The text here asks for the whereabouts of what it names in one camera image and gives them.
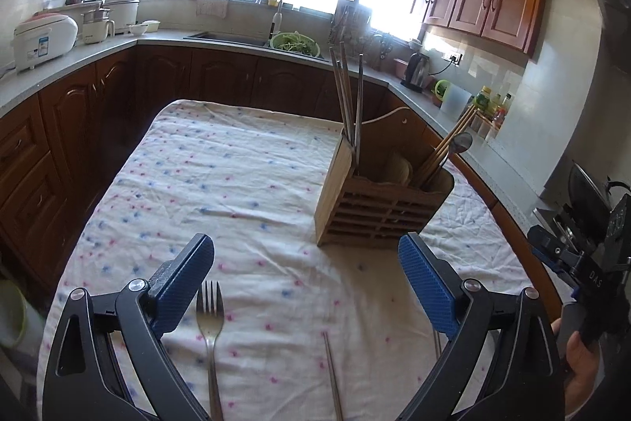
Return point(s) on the pink container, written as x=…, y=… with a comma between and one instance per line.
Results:
x=400, y=67

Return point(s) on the metal spoon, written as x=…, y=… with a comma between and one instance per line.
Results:
x=462, y=142

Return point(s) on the translucent plastic jug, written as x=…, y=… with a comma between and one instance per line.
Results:
x=456, y=100

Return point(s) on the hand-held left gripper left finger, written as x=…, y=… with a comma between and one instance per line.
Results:
x=185, y=278

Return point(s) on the chrome kitchen faucet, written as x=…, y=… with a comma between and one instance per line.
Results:
x=276, y=11

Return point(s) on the wooden spatula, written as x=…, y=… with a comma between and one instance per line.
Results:
x=398, y=167

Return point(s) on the green bucket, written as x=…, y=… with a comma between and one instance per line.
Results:
x=11, y=312

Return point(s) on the small white electric pot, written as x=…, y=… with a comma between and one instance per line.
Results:
x=96, y=26

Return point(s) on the white hanging cloth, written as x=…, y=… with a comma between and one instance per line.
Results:
x=212, y=6

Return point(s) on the white bowl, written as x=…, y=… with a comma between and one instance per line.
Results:
x=137, y=29
x=150, y=25

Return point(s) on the red cap seasoning bottle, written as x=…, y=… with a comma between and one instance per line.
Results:
x=502, y=115

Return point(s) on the floral white tablecloth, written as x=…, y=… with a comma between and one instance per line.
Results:
x=222, y=184

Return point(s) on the person's right hand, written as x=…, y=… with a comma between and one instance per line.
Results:
x=581, y=376

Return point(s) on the wall utensil rack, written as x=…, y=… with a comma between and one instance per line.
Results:
x=347, y=21

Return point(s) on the brown lower kitchen cabinets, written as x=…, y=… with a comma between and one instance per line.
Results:
x=64, y=130

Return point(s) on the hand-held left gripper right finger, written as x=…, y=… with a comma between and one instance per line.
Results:
x=426, y=283

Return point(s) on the metal fork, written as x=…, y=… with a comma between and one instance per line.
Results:
x=210, y=317

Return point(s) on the grey range hood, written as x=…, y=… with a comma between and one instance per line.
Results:
x=611, y=16

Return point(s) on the wooden slatted utensil holder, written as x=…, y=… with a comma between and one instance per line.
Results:
x=374, y=209

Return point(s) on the green colander with vegetables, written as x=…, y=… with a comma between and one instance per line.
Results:
x=296, y=43

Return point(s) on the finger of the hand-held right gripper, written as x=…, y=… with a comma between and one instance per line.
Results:
x=547, y=238
x=557, y=264

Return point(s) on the steel kitchen sink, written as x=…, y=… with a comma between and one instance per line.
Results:
x=227, y=39

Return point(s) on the large white cooking pot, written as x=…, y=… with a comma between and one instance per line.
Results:
x=121, y=9

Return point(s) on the wall power socket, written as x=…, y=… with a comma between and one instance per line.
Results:
x=457, y=56

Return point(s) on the white rice cooker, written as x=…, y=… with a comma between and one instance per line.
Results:
x=44, y=43

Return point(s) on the steel electric kettle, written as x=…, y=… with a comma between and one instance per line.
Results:
x=416, y=71

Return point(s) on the green cup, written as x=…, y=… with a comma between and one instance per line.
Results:
x=440, y=91

